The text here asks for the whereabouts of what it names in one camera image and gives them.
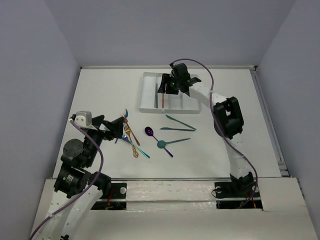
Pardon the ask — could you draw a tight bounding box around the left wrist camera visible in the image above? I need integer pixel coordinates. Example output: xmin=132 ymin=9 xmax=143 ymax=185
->
xmin=68 ymin=111 xmax=95 ymax=129

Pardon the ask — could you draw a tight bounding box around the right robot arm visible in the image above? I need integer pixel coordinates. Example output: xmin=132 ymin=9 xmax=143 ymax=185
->
xmin=157 ymin=59 xmax=258 ymax=201

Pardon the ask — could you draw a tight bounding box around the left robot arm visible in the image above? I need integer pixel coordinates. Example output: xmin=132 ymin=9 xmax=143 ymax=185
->
xmin=40 ymin=111 xmax=125 ymax=240

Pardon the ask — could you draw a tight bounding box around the gold ornate fork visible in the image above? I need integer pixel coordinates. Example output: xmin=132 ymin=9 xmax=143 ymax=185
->
xmin=123 ymin=118 xmax=139 ymax=158

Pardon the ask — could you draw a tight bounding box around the white cutlery tray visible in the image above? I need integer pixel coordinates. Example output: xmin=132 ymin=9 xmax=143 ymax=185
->
xmin=136 ymin=71 xmax=203 ymax=115

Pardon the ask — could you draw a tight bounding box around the teal plastic spoon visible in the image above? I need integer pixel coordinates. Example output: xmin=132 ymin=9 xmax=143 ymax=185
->
xmin=157 ymin=138 xmax=190 ymax=149

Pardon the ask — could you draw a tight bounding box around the dark blue plastic knife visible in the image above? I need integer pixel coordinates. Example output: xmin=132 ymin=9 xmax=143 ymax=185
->
xmin=160 ymin=127 xmax=196 ymax=132

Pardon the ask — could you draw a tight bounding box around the blue plastic fork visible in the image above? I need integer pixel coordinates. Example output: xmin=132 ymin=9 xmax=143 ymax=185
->
xmin=122 ymin=109 xmax=129 ymax=142

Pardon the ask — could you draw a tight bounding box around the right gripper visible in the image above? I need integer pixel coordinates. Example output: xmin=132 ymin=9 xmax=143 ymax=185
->
xmin=157 ymin=73 xmax=181 ymax=95

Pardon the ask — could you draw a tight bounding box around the purple metal spoon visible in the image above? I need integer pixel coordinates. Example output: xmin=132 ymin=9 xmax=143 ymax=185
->
xmin=144 ymin=126 xmax=174 ymax=158

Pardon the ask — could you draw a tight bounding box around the iridescent rainbow fork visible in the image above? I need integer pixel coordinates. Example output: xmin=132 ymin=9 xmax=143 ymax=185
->
xmin=122 ymin=133 xmax=150 ymax=159

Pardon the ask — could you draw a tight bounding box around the rose gold fork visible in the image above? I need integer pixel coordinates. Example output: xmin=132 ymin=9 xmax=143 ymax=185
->
xmin=121 ymin=113 xmax=140 ymax=146

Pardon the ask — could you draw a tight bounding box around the teal plastic knife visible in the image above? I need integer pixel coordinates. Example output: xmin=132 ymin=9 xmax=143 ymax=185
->
xmin=165 ymin=114 xmax=197 ymax=130

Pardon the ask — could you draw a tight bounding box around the dark blue chopstick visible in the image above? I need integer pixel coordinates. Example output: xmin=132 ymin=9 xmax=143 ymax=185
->
xmin=154 ymin=83 xmax=158 ymax=109

